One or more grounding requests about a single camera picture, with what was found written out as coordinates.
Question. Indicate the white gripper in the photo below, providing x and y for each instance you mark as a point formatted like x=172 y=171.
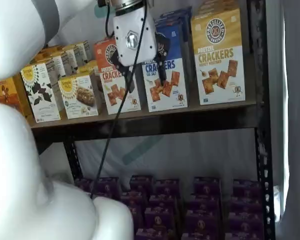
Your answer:
x=125 y=22

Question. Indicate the blue pretzel crackers box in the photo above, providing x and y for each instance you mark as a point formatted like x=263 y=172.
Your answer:
x=175 y=50
x=168 y=22
x=176 y=12

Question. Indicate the yellow pretzel crackers box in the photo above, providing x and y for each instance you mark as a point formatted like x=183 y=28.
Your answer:
x=215 y=4
x=220 y=37

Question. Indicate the purple snack box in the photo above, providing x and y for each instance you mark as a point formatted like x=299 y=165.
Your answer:
x=246 y=207
x=142 y=183
x=167 y=188
x=203 y=222
x=207 y=187
x=160 y=218
x=245 y=223
x=204 y=205
x=132 y=198
x=83 y=185
x=136 y=216
x=247 y=188
x=107 y=187
x=245 y=236
x=152 y=234
x=200 y=236
x=163 y=202

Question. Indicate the yellow white snack bar box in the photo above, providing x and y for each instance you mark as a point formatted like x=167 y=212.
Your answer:
x=86 y=67
x=77 y=100

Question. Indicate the teal tape strip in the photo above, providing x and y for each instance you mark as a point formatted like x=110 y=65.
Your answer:
x=140 y=152

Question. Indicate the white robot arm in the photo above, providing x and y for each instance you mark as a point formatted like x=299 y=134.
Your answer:
x=15 y=162

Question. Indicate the teal tape patch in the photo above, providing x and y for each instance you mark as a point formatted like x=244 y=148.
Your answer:
x=98 y=10

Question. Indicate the white box with black chips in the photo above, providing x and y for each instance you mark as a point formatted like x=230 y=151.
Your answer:
x=53 y=66
x=37 y=95
x=88 y=50
x=68 y=60
x=79 y=53

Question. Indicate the brown wooden shelf board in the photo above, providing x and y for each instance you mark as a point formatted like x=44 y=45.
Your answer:
x=193 y=108

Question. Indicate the orange pretzel crackers box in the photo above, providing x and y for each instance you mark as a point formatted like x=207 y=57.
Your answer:
x=107 y=100

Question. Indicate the brown orange snack box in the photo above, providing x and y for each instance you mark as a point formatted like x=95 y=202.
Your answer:
x=7 y=95
x=22 y=95

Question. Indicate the black metal shelf rack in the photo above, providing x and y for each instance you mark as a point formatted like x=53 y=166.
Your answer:
x=262 y=175

